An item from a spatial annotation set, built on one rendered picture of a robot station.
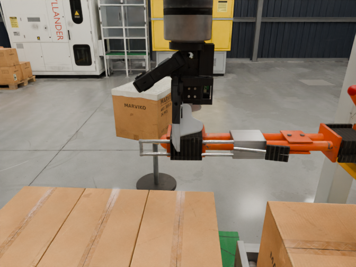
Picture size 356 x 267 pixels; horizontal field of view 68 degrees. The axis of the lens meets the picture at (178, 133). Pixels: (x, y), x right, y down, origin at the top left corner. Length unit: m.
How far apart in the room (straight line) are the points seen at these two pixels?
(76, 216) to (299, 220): 1.11
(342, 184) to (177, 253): 1.21
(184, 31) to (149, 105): 1.51
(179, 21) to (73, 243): 1.17
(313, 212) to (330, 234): 0.10
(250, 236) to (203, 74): 1.81
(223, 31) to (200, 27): 7.35
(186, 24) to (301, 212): 0.69
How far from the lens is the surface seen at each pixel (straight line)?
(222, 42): 7.86
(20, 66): 7.76
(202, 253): 1.31
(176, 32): 0.49
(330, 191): 2.04
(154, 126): 2.01
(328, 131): 0.65
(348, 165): 0.84
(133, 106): 2.05
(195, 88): 0.52
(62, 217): 1.59
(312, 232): 0.89
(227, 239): 2.15
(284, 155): 0.57
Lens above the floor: 1.51
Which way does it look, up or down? 23 degrees down
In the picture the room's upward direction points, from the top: straight up
